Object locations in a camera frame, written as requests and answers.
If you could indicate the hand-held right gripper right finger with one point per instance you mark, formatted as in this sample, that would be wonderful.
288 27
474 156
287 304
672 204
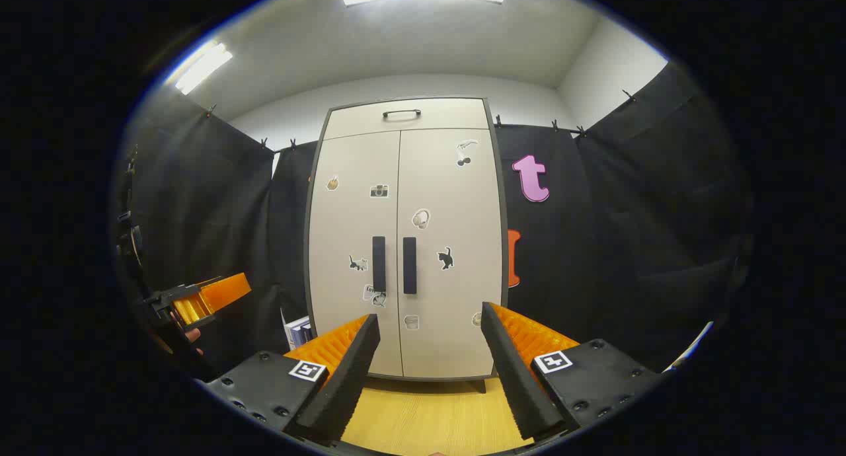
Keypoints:
512 377

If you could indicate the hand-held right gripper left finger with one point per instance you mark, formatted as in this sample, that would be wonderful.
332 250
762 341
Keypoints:
350 383

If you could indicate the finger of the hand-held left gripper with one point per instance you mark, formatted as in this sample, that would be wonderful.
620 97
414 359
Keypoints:
218 294

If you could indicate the cabinet door with camera sticker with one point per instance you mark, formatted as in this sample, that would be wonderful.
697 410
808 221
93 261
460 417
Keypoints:
350 218

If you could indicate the cabinet door with bulb sticker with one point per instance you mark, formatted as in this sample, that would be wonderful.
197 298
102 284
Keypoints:
456 198

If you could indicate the white double-door shoe cabinet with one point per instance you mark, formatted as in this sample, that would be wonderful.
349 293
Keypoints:
449 178

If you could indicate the white cabinet drawer front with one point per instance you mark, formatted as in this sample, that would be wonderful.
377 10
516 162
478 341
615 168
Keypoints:
436 115

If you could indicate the white and blue box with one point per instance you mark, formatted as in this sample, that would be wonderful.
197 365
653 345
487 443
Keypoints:
297 334

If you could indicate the black backdrop cloth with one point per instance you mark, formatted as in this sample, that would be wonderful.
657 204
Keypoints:
628 244

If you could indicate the white packet with blue print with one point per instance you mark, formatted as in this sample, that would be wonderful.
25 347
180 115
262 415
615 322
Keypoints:
691 350

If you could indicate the small ceiling light panel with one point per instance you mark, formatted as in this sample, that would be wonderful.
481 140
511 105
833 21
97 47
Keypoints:
203 68

